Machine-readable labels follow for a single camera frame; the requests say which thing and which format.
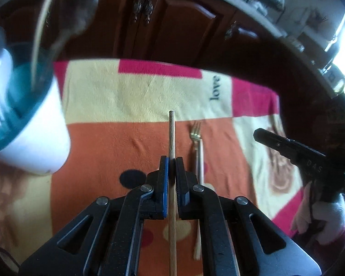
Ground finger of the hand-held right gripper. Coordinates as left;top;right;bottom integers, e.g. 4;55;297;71
253;128;345;185

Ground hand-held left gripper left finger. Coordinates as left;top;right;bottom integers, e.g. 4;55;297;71
19;155;171;276

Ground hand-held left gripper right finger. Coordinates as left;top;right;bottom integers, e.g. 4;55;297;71
175;157;319;276

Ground ivory chopstick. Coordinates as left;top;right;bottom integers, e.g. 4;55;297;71
194;139;205;259

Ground wooden chopstick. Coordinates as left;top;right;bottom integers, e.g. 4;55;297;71
168;111;178;276

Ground gold fork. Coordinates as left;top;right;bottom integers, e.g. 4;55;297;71
189;121;204;153

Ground white cup with teal inside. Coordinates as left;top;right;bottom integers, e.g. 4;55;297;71
0;26;72;176

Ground large silver spoon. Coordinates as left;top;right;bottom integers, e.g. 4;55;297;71
50;0;100;56

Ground person's right hand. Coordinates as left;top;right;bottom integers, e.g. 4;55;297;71
292;184;345;245

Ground glass jar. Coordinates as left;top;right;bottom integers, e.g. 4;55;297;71
318;60;345;96

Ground printed patchwork blanket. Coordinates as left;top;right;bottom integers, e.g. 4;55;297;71
0;59;345;276

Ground dark wooden base cabinets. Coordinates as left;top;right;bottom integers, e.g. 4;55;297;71
0;0;345;107

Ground white plastic spoon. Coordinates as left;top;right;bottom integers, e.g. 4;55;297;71
0;49;15;121

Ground pale chopstick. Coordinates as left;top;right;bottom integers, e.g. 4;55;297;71
32;0;64;84

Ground ornate brass cabinet handle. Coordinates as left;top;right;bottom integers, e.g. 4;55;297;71
132;0;144;23
144;0;154;25
224;21;239;41

